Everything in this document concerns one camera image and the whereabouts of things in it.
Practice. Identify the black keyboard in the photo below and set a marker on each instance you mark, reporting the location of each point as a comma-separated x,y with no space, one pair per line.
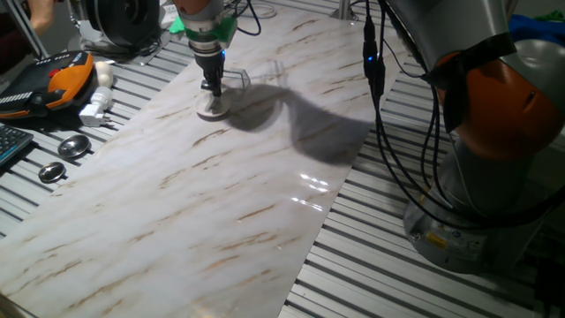
13,141

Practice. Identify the upright aluminium post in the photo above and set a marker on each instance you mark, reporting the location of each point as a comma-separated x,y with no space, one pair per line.
344,9

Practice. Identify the large round metal dish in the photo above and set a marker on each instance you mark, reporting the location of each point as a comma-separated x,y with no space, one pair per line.
74,146

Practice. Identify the black round device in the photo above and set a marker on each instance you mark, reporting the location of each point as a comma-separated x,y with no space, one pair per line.
119,22

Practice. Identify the slanted aluminium pole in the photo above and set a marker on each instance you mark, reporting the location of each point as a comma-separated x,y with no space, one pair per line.
31,35

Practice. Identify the clear plastic box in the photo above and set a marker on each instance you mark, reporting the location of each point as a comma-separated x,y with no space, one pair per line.
238,79

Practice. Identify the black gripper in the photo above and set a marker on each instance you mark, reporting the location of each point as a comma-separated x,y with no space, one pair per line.
212,66

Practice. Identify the orange black teach pendant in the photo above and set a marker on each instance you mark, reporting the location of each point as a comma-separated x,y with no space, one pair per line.
66,81

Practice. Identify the marble pattern table sheet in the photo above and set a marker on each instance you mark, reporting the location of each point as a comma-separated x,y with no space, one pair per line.
176,229

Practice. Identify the silver and orange robot arm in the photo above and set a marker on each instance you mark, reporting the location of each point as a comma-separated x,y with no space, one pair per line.
463,35

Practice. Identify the bare person hand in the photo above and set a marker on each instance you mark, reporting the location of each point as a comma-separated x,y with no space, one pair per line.
42,15

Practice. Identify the thin metal rod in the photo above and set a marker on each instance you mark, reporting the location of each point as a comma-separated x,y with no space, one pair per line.
76,17

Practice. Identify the small round metal dish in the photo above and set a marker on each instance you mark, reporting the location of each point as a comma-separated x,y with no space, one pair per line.
51,172

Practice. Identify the white egg-shaped object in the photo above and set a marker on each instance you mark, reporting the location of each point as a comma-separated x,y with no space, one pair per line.
105,73

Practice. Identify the green cloth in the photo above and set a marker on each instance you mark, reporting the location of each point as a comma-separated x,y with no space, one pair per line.
552,17

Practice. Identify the white plug adapter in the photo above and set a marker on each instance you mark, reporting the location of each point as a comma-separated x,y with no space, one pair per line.
98,100

